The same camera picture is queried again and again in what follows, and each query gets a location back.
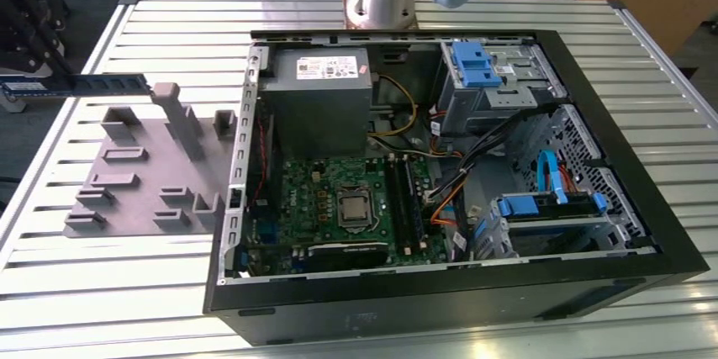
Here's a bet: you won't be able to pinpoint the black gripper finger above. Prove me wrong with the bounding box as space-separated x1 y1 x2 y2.
0 0 49 75
24 0 79 98

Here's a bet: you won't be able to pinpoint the blue RAM stick white label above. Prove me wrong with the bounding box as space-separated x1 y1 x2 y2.
0 74 151 98

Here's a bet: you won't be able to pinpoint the black RAM slot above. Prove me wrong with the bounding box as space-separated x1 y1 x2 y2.
388 156 416 253

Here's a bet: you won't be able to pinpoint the grey parts rack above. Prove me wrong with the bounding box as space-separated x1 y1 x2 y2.
60 82 240 240

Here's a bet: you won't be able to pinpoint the grey power supply unit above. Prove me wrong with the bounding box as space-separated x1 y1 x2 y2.
260 47 375 161

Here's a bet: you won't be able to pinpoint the green motherboard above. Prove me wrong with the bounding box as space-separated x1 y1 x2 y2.
245 156 459 276

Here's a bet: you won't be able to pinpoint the CPU socket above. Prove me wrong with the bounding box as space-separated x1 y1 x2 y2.
334 184 376 236

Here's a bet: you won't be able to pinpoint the silver CPU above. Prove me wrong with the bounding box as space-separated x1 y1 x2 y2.
335 197 371 228

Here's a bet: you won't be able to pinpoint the black graphics card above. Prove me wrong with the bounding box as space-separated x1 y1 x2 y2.
306 240 391 274

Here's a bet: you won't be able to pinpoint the blue drive latch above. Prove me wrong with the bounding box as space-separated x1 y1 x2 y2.
451 41 502 87

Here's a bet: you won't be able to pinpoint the silver drive cage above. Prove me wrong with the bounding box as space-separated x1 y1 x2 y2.
436 39 567 137

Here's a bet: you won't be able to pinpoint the black PC case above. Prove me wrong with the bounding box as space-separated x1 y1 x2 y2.
200 29 711 347

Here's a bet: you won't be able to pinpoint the silver disk bay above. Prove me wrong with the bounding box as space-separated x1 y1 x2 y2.
470 197 658 261

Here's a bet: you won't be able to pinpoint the red black fan wire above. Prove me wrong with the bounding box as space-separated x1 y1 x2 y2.
252 121 271 207

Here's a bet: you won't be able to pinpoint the yellow power wires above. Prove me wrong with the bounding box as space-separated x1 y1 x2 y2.
370 75 419 138

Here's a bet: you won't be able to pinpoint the orange power wires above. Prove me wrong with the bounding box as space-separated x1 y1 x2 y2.
428 173 470 228

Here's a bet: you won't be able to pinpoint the black cable bundle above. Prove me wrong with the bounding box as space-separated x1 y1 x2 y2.
428 104 562 204

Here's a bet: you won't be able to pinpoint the blue data wire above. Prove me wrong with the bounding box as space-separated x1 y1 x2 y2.
536 150 568 203

